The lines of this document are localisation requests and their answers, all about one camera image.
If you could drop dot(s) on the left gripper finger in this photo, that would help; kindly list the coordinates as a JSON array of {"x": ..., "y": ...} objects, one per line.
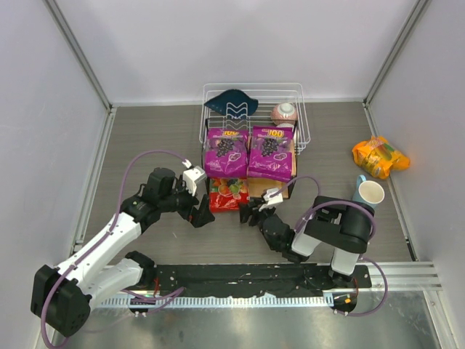
[
  {"x": 204, "y": 205},
  {"x": 202, "y": 219}
]

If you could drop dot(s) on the dark blue leaf plate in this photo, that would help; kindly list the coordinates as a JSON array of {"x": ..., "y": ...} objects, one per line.
[{"x": 234, "y": 104}]

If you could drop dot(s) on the red fruit candy bag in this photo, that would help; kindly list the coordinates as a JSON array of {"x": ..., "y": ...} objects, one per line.
[{"x": 227, "y": 194}]

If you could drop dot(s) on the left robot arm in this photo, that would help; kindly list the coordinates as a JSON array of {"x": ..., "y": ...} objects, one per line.
[{"x": 64, "y": 296}]

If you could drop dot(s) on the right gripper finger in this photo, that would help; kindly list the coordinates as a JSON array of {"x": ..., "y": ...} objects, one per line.
[
  {"x": 245, "y": 212},
  {"x": 256, "y": 203}
]

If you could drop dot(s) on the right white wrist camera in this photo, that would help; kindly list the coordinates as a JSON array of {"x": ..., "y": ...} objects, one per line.
[{"x": 271, "y": 198}]

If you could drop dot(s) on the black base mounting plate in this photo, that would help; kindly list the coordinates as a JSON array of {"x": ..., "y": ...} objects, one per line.
[{"x": 248, "y": 280}]

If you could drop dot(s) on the white wire dish rack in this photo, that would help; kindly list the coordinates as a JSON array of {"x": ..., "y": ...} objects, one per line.
[{"x": 268, "y": 95}]

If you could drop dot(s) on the orange candy bag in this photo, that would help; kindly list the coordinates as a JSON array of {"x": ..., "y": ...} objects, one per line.
[{"x": 378, "y": 158}]

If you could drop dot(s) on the light blue mug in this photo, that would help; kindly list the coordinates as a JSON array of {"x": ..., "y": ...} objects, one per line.
[{"x": 368, "y": 193}]

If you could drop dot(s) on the purple blackcurrant candy bag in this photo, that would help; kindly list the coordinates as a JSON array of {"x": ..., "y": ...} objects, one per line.
[{"x": 226, "y": 154}]

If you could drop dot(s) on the black wooden two-tier shelf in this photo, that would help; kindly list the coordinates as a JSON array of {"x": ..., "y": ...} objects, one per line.
[{"x": 257, "y": 186}]

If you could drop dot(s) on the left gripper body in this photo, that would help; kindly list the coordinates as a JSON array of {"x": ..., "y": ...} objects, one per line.
[{"x": 191, "y": 209}]

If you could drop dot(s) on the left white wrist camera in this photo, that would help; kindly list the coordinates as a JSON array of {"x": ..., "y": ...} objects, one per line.
[{"x": 192, "y": 176}]

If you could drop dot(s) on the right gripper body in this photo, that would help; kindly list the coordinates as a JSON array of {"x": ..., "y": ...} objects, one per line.
[{"x": 256, "y": 214}]

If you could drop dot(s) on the pink patterned bowl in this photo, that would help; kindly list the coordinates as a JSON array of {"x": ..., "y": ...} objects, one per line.
[{"x": 284, "y": 113}]

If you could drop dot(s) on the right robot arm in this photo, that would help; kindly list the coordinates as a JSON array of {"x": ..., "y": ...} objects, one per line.
[{"x": 345, "y": 225}]

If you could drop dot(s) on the white slotted cable duct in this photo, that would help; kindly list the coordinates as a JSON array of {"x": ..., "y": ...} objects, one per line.
[{"x": 265, "y": 301}]

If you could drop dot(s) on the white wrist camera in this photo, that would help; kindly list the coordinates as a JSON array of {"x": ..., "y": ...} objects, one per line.
[
  {"x": 271, "y": 198},
  {"x": 192, "y": 176}
]

